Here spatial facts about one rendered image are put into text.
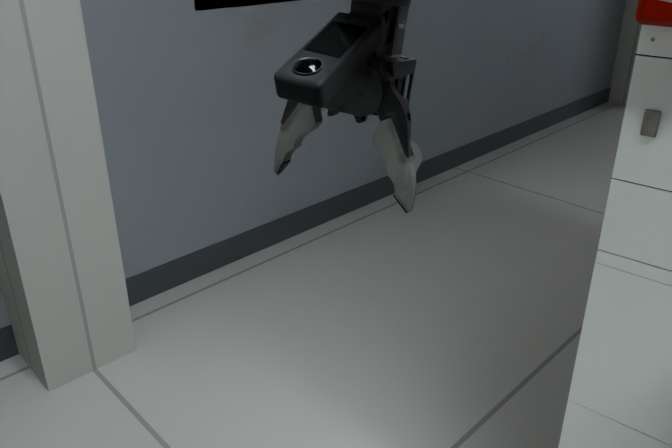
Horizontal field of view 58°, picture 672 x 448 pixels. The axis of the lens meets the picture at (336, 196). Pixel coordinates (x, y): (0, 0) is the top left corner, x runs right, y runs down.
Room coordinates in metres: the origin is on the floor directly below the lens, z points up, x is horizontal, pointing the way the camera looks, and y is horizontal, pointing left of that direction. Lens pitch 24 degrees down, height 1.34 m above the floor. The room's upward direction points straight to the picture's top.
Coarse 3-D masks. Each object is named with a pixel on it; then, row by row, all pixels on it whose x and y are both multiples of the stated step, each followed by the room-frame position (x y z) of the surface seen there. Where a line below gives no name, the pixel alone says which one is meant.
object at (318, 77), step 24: (336, 24) 0.56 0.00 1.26; (360, 24) 0.55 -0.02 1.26; (312, 48) 0.52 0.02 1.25; (336, 48) 0.52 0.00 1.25; (360, 48) 0.53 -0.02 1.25; (288, 72) 0.49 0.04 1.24; (312, 72) 0.48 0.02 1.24; (336, 72) 0.49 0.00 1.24; (288, 96) 0.49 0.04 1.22; (312, 96) 0.48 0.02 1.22
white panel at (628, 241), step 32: (640, 32) 0.90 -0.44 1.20; (640, 64) 0.90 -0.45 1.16; (640, 96) 0.89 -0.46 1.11; (640, 128) 0.89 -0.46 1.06; (640, 160) 0.88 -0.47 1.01; (608, 192) 0.91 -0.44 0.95; (640, 192) 0.88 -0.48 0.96; (608, 224) 0.90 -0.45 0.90; (640, 224) 0.87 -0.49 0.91; (608, 256) 0.89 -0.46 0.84; (640, 256) 0.86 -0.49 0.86
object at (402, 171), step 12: (384, 120) 0.54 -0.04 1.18; (384, 132) 0.54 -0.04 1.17; (396, 132) 0.53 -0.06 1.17; (384, 144) 0.53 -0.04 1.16; (396, 144) 0.53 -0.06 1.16; (384, 156) 0.53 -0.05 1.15; (396, 156) 0.53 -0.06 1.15; (420, 156) 0.57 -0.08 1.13; (396, 168) 0.53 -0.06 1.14; (408, 168) 0.52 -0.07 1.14; (396, 180) 0.52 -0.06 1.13; (408, 180) 0.52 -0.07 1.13; (396, 192) 0.52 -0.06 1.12; (408, 192) 0.52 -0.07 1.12; (408, 204) 0.52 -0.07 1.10
